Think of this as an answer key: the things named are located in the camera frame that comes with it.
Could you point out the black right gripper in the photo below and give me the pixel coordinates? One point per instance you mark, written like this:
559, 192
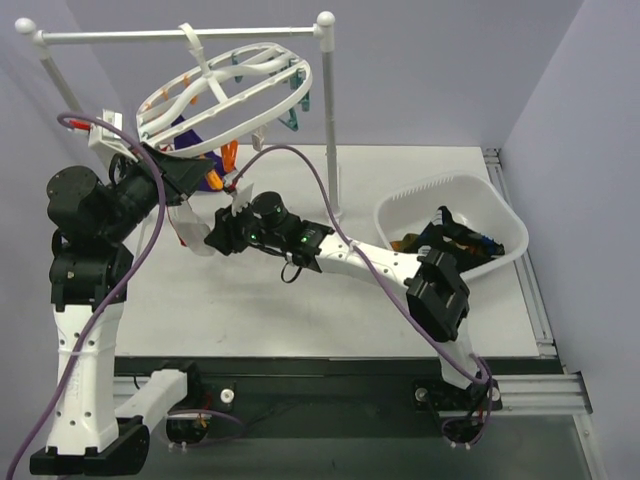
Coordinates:
228, 230

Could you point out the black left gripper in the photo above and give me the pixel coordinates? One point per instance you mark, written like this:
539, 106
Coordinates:
167, 177

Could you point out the orange clothespin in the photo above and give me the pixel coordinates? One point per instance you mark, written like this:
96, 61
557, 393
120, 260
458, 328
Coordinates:
229, 155

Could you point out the black blue patterned sock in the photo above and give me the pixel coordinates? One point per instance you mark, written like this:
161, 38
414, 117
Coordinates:
463, 236

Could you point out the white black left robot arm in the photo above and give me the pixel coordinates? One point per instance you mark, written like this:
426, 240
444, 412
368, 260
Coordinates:
91, 267

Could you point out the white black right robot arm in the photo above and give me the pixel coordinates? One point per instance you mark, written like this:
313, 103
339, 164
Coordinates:
427, 289

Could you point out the white round sock hanger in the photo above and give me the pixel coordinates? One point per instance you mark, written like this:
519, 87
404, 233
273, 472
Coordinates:
186, 112

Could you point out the red santa sock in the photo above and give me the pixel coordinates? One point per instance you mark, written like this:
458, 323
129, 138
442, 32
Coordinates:
179, 220

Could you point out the white clothespin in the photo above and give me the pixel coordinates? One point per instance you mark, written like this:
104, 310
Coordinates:
258, 138

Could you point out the white plastic basket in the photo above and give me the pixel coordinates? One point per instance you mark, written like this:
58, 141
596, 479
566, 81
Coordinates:
472, 201

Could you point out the white drying rack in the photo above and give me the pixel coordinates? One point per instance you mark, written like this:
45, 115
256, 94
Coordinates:
215, 41

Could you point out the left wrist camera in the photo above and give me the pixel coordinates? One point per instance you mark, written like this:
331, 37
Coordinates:
106, 144

